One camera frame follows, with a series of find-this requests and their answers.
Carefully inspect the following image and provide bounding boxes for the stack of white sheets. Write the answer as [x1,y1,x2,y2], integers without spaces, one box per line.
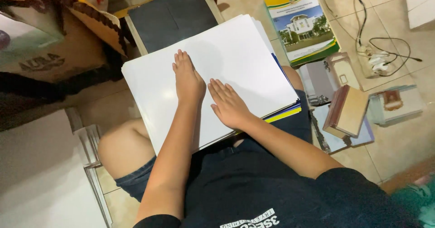
[121,14,300,156]

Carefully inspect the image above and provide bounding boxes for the pale blue photo print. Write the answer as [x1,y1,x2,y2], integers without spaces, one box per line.
[310,104,375,154]

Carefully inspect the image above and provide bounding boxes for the book with building photo cover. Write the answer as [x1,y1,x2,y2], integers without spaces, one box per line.
[264,0,341,68]

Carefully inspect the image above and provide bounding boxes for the person's right leg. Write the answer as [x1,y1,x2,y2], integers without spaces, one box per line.
[281,65,305,92]

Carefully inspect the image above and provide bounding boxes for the blue and yellow cover sheets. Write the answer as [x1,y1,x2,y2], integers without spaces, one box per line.
[262,53,302,124]

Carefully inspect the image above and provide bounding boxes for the photo print of brown chair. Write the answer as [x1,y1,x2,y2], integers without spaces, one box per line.
[368,85,426,125]

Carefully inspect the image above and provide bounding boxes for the person's right hand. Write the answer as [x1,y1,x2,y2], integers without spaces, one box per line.
[207,79,255,131]

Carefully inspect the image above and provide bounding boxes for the person's leg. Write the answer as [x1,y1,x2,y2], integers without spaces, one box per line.
[97,118,157,180]
[281,65,305,92]

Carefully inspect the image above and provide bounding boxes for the person's black shirt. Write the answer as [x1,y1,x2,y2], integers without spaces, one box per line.
[133,138,423,228]

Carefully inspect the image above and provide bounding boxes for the photo print of cabinet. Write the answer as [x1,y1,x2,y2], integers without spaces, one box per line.
[298,52,360,106]

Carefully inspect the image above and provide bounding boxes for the large white panel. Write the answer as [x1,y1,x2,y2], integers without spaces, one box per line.
[0,109,113,228]

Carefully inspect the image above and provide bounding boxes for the white foam board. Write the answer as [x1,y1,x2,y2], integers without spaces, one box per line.
[403,0,435,30]

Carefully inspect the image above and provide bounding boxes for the person's left hand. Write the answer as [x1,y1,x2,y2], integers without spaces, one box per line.
[172,49,207,103]

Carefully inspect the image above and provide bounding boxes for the brown cardboard box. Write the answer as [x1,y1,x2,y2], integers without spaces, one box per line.
[0,0,128,83]

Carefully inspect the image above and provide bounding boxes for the person's left leg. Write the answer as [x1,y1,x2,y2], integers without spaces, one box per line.
[97,118,157,180]

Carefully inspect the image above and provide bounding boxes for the person's dark denim shorts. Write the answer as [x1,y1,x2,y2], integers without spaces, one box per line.
[114,89,313,203]

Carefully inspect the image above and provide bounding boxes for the clear acrylic strip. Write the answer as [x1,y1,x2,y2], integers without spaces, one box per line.
[65,107,103,169]

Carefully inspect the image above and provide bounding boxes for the green cloth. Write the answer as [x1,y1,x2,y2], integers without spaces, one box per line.
[390,174,435,228]

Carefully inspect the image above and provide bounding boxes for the black board with pale frame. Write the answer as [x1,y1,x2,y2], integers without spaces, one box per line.
[124,0,225,56]

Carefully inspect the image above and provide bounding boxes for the beige hardcover book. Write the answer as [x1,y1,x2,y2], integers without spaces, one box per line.
[322,85,370,139]

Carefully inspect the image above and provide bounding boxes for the looped black cable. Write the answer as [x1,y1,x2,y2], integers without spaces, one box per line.
[368,37,423,78]

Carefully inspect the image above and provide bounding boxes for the white power strip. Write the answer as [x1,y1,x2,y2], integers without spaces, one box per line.
[356,45,390,78]

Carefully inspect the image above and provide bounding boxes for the white plug adapter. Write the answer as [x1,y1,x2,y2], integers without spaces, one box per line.
[368,52,390,73]

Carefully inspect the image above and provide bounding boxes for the long black cable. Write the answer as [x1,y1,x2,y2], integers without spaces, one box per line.
[322,0,368,53]

